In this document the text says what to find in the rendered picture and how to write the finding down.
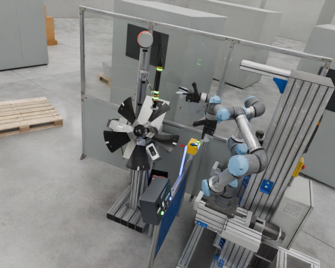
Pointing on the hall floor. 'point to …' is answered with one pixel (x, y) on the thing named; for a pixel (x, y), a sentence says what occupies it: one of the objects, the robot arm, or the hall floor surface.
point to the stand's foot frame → (126, 212)
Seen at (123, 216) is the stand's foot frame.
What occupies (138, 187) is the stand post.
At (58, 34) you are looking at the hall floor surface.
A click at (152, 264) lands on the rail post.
